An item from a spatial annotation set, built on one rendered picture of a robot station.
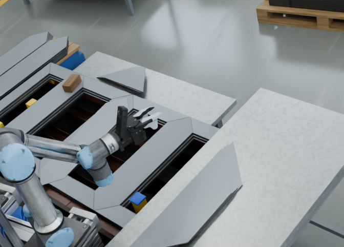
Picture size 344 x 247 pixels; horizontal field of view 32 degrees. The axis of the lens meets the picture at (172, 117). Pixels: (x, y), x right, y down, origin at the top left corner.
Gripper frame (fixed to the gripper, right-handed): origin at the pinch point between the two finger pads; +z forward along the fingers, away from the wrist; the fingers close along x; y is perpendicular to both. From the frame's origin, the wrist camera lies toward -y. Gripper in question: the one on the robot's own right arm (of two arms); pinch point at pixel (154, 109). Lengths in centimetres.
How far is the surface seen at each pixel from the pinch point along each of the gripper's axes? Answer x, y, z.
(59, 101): -132, 43, -7
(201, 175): 2.8, 39.0, 8.0
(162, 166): -41, 57, 8
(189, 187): 4.6, 39.3, 0.0
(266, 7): -208, 104, 207
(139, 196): -27, 54, -13
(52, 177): -76, 50, -38
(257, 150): 7, 42, 35
